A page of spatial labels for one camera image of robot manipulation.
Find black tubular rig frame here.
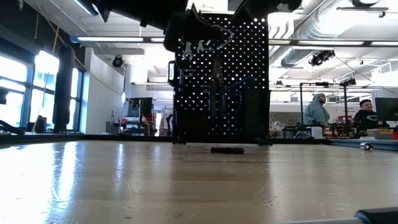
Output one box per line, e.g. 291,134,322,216
299,81,351,127

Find tan storage box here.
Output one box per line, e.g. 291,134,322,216
366,128,395,140

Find long ceiling light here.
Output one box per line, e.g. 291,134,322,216
70,35,165,44

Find brown bag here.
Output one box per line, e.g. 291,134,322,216
34,115,47,134

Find person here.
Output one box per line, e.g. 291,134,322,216
352,98,391,128
303,92,331,127

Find black perforated pegboard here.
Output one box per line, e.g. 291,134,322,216
173,12,270,146

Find wire loop tool holder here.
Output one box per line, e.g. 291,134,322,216
180,62,195,78

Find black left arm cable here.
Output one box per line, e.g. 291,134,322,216
198,15,234,50

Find black computer monitor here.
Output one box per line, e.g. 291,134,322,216
128,97,154,118
374,96,398,123

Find dark building column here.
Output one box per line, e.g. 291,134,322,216
52,44,76,134

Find black pegboard bin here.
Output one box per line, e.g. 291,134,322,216
242,88,271,139

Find silver ventilation duct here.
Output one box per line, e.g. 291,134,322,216
269,0,352,68

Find long black-handled screwdriver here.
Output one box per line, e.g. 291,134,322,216
279,207,398,224

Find small black-handled screwdriver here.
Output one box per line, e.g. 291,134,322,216
210,146,245,156

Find large silver wrench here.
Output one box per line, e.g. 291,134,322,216
182,42,194,61

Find black aluminium table frame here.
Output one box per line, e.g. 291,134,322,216
0,133,398,152

